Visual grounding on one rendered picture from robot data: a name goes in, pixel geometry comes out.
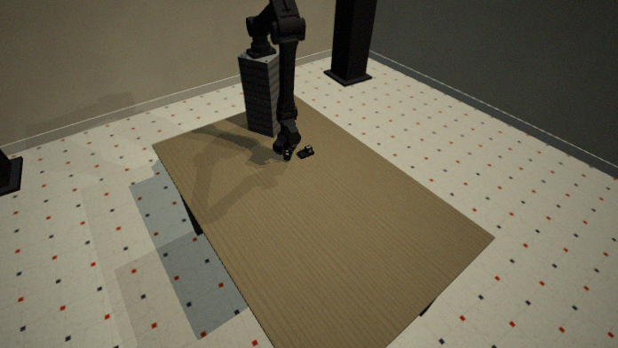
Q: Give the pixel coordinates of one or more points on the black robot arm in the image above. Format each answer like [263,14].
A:
[281,19]

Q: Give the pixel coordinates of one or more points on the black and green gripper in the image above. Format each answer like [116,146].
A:
[291,149]

